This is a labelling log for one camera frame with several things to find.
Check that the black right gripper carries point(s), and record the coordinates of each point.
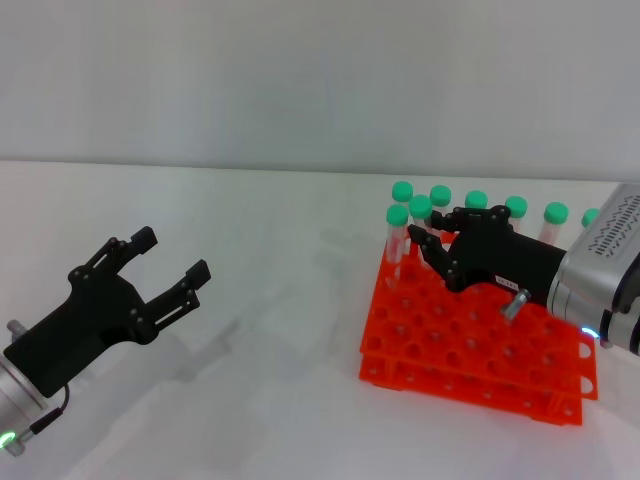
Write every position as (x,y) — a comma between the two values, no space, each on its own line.
(505,260)

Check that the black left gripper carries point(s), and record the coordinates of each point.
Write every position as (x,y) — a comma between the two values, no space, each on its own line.
(95,310)

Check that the green capped clear test tube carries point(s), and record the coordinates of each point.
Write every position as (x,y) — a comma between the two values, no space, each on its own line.
(396,215)
(591,218)
(555,213)
(420,205)
(402,190)
(517,205)
(440,194)
(476,198)

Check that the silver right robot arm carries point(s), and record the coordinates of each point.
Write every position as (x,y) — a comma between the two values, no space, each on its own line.
(575,305)

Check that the orange plastic test tube rack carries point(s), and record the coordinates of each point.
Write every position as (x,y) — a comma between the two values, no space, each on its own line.
(450,345)

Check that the silver metal plug connector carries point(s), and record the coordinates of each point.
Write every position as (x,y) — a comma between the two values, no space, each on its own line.
(516,302)
(16,331)

